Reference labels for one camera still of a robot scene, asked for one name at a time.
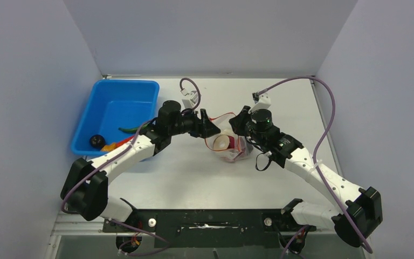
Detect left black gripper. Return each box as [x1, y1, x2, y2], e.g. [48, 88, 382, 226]
[169, 107, 220, 139]

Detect round white mushroom slice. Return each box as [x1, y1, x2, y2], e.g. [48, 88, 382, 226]
[213, 135, 230, 151]

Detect clear zip top bag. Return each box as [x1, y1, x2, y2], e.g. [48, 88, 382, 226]
[205, 112, 254, 162]

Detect purple sweet potato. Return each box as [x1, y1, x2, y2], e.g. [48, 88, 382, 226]
[228, 136, 236, 149]

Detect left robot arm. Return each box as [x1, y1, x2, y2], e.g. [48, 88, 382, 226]
[60, 100, 221, 222]

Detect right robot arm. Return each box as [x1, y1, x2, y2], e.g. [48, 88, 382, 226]
[229, 106, 383, 248]

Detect green chili pepper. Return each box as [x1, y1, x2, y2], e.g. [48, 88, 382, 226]
[118, 124, 146, 134]

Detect orange carrot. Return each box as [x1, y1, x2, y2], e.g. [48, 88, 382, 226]
[115, 136, 134, 148]

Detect blue plastic bin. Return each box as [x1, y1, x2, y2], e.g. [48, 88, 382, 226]
[71, 79, 160, 156]

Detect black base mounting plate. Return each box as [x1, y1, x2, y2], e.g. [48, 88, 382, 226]
[100, 209, 333, 249]

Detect dark plum front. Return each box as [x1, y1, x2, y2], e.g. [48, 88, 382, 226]
[89, 134, 106, 149]

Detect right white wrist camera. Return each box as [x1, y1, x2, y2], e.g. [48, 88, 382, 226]
[249, 92, 271, 114]

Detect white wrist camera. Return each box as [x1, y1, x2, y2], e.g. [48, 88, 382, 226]
[181, 89, 199, 110]
[249, 92, 271, 114]

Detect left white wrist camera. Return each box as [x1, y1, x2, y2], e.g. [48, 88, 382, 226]
[181, 89, 199, 110]

